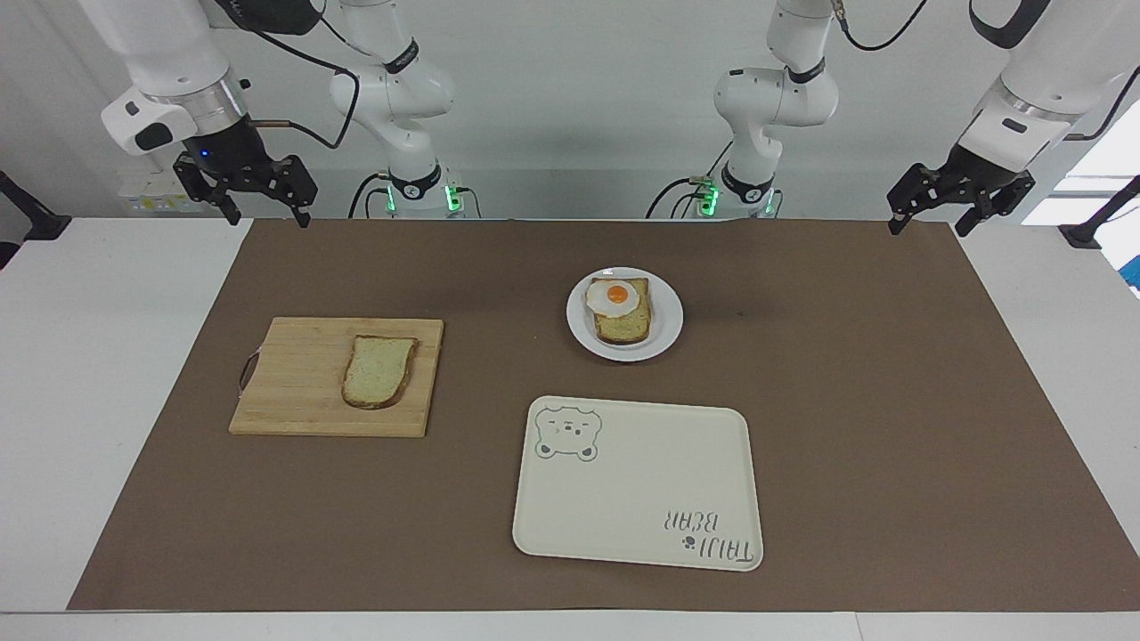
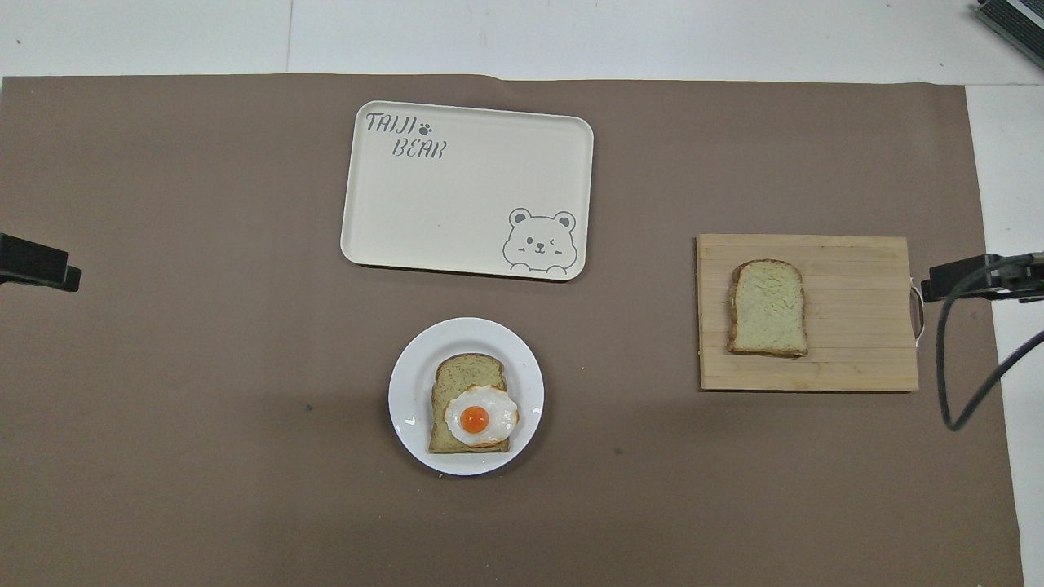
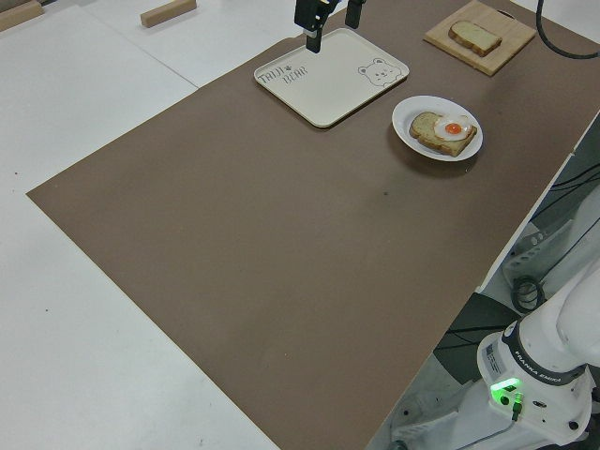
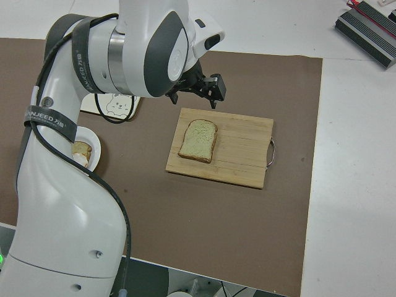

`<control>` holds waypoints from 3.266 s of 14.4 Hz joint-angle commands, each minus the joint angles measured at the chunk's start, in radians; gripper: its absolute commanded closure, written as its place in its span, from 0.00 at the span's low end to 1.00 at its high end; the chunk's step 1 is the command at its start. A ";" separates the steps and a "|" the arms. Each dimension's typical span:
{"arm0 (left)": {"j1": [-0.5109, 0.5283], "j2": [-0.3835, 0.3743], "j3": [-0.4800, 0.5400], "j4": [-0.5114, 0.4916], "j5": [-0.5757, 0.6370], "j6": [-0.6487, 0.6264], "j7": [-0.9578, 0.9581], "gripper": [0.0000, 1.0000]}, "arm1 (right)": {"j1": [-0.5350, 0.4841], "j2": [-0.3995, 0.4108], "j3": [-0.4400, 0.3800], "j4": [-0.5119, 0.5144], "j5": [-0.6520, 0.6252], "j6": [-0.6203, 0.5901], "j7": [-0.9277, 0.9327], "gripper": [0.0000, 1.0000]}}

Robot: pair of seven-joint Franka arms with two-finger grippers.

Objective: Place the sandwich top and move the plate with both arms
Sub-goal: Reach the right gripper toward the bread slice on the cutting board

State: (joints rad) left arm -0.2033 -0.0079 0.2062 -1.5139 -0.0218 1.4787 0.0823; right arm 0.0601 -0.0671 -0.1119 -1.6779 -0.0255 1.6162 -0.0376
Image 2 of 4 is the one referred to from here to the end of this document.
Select white round plate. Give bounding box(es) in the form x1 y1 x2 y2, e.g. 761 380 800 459
388 317 545 476

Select wooden cutting board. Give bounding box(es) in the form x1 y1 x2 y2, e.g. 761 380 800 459
696 234 927 393

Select bread slice with egg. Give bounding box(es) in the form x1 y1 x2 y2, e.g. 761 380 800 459
428 353 512 454

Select black cable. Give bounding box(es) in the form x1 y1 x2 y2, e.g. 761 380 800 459
936 254 1044 433

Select fried egg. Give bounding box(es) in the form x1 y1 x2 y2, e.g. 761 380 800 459
444 385 520 448

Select plain bread slice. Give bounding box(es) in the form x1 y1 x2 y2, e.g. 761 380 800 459
728 259 809 358

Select cream tray with bear print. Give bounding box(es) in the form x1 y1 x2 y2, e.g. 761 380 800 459
340 100 595 282

